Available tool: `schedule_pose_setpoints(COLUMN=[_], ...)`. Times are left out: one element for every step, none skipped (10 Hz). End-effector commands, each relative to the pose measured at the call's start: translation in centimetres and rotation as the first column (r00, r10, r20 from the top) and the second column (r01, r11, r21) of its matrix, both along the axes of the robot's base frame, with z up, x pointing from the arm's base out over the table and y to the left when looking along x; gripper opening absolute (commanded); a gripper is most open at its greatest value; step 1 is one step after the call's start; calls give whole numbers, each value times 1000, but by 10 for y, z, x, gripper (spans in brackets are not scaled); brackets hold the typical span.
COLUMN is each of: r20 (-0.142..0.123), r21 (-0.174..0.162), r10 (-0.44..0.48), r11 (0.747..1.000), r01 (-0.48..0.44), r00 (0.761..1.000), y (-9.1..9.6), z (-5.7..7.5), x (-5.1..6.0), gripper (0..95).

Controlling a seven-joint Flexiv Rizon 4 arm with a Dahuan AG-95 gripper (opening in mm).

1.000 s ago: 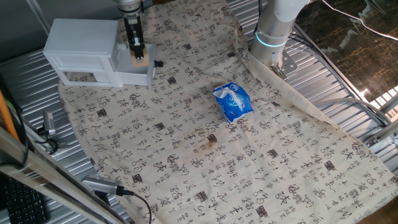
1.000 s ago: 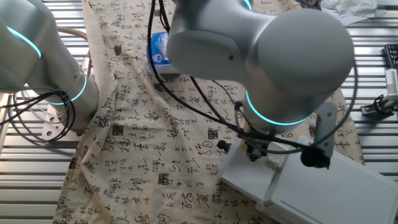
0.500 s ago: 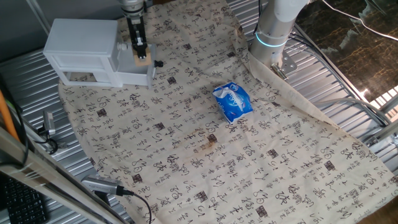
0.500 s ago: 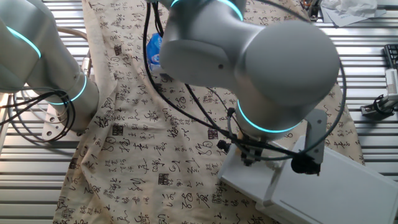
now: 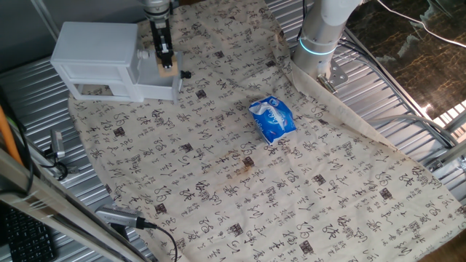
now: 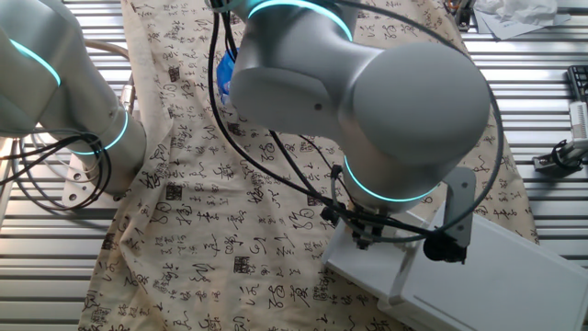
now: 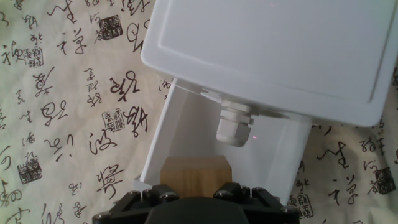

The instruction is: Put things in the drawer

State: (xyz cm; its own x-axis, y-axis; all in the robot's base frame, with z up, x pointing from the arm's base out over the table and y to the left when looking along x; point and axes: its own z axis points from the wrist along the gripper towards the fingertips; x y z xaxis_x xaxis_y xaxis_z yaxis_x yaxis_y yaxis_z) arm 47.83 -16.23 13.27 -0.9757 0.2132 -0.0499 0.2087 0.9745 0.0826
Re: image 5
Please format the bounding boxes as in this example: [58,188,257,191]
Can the orange pole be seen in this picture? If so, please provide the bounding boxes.
[0,105,24,167]

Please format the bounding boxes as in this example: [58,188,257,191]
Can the grey metal frame post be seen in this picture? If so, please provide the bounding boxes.
[31,0,61,43]

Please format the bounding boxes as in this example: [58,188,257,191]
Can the blue tissue pack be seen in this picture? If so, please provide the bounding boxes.
[248,95,298,146]

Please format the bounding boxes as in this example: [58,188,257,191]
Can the large silver camera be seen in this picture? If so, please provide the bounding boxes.
[95,204,147,231]

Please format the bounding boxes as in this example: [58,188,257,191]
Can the beige calligraphy print cloth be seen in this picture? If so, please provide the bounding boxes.
[67,0,466,262]

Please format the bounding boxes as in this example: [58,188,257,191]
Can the light wooden cube block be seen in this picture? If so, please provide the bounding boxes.
[157,52,181,79]

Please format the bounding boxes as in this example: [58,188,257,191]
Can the aluminium frame beam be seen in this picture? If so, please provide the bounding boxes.
[0,147,149,262]

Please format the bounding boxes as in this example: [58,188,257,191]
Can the thin white cable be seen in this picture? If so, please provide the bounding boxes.
[376,0,466,49]

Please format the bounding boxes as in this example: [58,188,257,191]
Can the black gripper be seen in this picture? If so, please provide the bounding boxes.
[149,17,175,70]

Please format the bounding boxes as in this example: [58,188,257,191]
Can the white plastic drawer cabinet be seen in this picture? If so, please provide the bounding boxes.
[50,20,145,103]

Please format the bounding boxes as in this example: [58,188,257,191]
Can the black keyboard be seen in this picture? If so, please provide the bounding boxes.
[2,205,58,262]

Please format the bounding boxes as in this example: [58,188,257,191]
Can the black camera cable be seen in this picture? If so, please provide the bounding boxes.
[143,221,180,262]

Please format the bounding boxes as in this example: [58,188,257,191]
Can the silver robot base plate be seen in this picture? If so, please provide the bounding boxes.
[315,60,350,95]

